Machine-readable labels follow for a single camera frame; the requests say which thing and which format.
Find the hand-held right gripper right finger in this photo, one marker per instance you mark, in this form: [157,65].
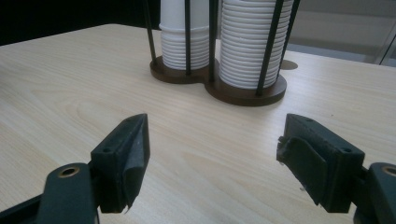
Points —
[327,168]

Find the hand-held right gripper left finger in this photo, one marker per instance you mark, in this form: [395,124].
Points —
[116,174]

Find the wooden cup holder black rods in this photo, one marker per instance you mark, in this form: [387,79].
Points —
[243,95]

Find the dark metal stand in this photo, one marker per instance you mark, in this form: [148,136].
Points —
[388,49]

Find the stack of white cups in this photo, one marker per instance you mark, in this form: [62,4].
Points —
[239,46]
[174,46]

